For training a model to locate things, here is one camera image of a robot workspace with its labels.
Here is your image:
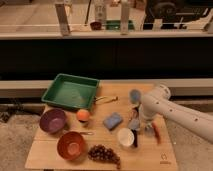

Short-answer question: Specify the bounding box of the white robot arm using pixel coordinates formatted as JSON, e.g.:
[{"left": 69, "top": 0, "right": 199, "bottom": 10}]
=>
[{"left": 139, "top": 85, "right": 213, "bottom": 144}]

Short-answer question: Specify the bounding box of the green plastic tray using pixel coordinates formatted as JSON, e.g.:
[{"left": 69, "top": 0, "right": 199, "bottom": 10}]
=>
[{"left": 42, "top": 74, "right": 99, "bottom": 110}]

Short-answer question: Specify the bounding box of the distant green tray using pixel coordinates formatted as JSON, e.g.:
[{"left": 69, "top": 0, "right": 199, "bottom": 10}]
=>
[{"left": 106, "top": 20, "right": 135, "bottom": 30}]

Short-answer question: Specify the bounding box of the gold spoon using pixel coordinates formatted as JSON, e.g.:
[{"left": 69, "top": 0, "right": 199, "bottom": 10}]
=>
[{"left": 95, "top": 96, "right": 118, "bottom": 104}]

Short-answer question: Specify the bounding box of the blue round object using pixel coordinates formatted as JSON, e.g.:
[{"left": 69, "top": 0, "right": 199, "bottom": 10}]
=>
[{"left": 129, "top": 89, "right": 141, "bottom": 104}]

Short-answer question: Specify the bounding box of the blue sponge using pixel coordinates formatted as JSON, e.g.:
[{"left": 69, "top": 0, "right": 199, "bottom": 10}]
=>
[{"left": 103, "top": 113, "right": 123, "bottom": 130}]

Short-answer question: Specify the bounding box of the orange fruit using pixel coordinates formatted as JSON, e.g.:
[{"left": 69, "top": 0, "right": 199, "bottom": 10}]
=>
[{"left": 76, "top": 109, "right": 90, "bottom": 122}]

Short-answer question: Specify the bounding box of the wooden board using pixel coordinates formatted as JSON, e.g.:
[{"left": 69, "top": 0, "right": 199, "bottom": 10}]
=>
[{"left": 25, "top": 82, "right": 178, "bottom": 171}]

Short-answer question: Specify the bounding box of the silver spoon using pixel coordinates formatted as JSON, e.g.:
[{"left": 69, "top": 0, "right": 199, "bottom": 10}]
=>
[{"left": 79, "top": 132, "right": 94, "bottom": 135}]

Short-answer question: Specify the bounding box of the white cup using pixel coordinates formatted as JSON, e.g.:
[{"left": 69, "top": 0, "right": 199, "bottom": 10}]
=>
[{"left": 117, "top": 128, "right": 134, "bottom": 147}]

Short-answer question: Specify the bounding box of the distant dark red bowl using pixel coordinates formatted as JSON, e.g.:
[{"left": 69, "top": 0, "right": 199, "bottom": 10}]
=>
[{"left": 90, "top": 21, "right": 102, "bottom": 30}]

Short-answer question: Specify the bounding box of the purple bowl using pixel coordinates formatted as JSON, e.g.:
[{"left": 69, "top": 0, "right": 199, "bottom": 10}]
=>
[{"left": 39, "top": 108, "right": 66, "bottom": 134}]

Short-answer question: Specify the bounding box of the bunch of dark grapes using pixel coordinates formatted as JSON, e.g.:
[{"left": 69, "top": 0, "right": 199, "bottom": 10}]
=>
[{"left": 88, "top": 144, "right": 121, "bottom": 169}]

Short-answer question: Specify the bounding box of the orange carrot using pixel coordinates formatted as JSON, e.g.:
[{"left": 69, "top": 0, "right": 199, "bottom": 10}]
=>
[{"left": 152, "top": 122, "right": 161, "bottom": 144}]

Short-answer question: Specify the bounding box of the orange bowl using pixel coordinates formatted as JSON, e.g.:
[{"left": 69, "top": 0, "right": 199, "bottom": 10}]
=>
[{"left": 57, "top": 131, "right": 86, "bottom": 161}]

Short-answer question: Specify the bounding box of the black handled brush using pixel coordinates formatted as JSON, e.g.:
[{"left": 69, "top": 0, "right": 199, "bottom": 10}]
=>
[{"left": 131, "top": 130, "right": 138, "bottom": 147}]

